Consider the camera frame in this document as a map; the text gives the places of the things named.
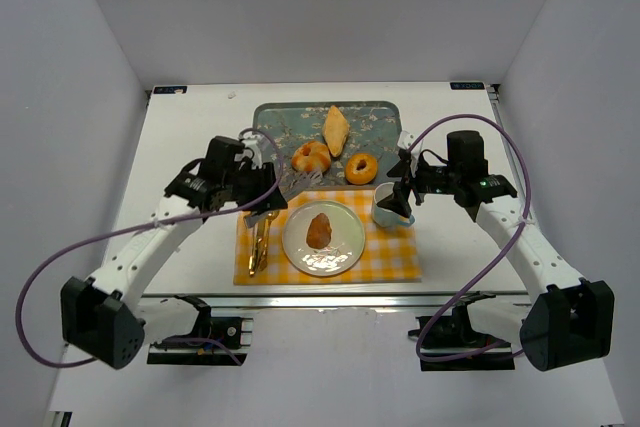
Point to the gold fork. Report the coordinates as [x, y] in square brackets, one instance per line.
[253, 252]

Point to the white blue mug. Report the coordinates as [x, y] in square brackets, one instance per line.
[386, 218]

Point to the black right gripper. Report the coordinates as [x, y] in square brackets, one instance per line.
[406, 182]

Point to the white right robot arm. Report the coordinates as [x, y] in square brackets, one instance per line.
[570, 318]

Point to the yellow checkered cloth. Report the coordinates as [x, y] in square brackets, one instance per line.
[390, 255]

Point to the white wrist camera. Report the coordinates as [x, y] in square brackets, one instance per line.
[253, 142]
[405, 141]

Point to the gold spoon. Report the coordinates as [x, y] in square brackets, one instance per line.
[272, 219]

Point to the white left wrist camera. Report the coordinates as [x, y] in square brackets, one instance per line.
[253, 142]

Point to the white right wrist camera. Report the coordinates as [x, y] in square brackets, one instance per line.
[405, 141]

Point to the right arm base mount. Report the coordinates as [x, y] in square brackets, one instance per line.
[452, 334]

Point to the long pale bread loaf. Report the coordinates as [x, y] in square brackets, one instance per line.
[335, 131]

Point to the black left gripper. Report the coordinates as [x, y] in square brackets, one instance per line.
[270, 192]

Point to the aluminium table edge rail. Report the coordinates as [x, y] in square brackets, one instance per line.
[324, 301]

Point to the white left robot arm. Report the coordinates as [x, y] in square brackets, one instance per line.
[105, 314]

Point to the striped round bun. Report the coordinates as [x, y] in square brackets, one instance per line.
[312, 156]

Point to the silver metal tongs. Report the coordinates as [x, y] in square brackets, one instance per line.
[300, 182]

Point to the gold knife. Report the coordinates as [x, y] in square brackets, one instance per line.
[262, 240]

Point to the small brown bread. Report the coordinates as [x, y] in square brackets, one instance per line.
[319, 232]

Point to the white green ceramic plate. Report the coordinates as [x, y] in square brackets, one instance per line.
[346, 246]

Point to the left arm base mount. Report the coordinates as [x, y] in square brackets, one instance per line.
[210, 332]

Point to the orange bagel bread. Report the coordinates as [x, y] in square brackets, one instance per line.
[361, 169]

